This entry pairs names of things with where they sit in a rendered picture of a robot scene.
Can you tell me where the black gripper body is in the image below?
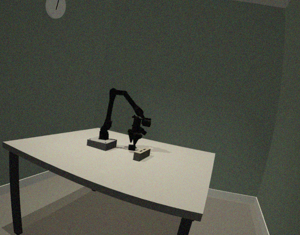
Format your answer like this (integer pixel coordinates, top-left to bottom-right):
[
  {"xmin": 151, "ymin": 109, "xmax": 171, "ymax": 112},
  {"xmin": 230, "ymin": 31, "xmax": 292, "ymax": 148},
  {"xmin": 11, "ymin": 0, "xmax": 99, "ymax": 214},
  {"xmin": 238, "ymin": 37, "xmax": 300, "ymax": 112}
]
[{"xmin": 128, "ymin": 124, "xmax": 142, "ymax": 138}]

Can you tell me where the black two-prong plug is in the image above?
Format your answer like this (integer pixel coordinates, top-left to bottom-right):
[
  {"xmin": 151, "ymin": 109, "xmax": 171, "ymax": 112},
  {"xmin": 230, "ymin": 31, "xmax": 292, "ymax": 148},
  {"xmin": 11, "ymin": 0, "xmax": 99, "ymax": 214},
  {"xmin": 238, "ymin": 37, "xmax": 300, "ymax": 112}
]
[{"xmin": 128, "ymin": 144, "xmax": 137, "ymax": 151}]

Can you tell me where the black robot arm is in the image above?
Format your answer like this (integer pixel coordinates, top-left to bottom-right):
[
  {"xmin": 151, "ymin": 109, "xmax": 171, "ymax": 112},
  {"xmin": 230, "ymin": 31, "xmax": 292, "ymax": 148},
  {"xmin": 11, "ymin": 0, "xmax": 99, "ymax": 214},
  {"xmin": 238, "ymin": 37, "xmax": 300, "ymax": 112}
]
[{"xmin": 99, "ymin": 88, "xmax": 151, "ymax": 140}]

